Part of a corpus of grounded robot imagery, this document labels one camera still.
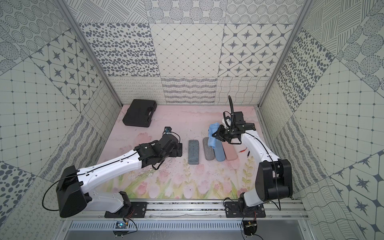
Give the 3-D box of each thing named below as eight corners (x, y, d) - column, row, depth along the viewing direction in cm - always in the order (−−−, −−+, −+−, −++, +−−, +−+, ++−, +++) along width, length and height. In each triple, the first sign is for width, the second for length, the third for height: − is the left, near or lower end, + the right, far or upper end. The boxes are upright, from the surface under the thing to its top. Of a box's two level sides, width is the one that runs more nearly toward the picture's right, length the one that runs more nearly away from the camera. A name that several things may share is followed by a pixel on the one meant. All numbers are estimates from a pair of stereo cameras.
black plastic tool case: (125, 125, 110) (121, 120, 106) (137, 103, 126) (134, 97, 121) (149, 127, 109) (146, 122, 104) (158, 104, 125) (156, 99, 120)
